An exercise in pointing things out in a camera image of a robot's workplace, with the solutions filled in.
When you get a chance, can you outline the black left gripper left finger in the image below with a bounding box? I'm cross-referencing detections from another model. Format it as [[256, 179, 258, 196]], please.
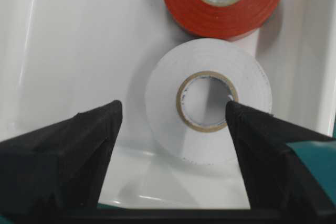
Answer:
[[1, 100, 123, 219]]

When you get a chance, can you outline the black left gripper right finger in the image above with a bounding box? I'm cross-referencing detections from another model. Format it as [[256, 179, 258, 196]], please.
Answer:
[[226, 101, 335, 223]]

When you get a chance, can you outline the white tape roll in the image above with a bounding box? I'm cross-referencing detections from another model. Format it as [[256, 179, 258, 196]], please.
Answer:
[[145, 38, 272, 165]]

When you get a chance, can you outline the red tape roll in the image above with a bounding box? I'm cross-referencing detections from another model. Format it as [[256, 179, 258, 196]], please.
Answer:
[[164, 0, 280, 40]]

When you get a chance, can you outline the white plastic case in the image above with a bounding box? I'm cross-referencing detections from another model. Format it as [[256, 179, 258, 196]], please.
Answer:
[[1, 0, 335, 208]]

